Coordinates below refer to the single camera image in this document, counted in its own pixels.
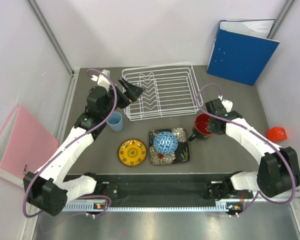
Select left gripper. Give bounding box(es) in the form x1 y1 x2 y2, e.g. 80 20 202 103
101 77 145 119

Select black decorated mug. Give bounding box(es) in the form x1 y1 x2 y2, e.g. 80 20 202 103
188 113 212 142

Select light blue cup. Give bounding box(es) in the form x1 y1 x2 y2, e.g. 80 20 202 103
106 111 124 133

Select black floral square plate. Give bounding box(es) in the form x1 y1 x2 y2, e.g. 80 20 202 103
149 128 190 166

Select blue triangle pattern bowl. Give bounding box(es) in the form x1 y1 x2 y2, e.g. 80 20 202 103
153 131 179 155

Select yellow patterned round plate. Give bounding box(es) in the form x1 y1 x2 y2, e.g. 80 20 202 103
118 139 147 167

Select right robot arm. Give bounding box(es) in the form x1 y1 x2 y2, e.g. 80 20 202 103
205 98 300 198

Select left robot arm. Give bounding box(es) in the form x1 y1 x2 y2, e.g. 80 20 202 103
22 78 144 218

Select red cube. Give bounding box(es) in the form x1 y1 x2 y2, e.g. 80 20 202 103
266 126 288 143

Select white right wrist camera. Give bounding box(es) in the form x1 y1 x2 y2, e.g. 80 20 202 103
218 95 233 113

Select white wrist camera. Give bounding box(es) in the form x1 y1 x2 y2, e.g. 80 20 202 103
90 74 111 91
218 95 233 113

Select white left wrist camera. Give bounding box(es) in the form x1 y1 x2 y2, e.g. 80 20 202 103
90 74 111 91

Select white wire dish rack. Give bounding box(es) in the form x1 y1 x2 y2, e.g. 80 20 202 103
121 62 204 121

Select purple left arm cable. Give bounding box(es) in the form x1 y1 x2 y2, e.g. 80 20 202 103
23 68 120 219

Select blue ring binder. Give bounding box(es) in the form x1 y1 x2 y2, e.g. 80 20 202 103
207 19 280 86

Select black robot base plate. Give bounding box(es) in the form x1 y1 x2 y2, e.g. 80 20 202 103
74 181 241 201

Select pink ring binder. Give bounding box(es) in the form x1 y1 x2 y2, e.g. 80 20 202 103
0 104 59 188

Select white slotted cable duct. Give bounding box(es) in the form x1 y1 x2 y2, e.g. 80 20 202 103
62 201 243 212

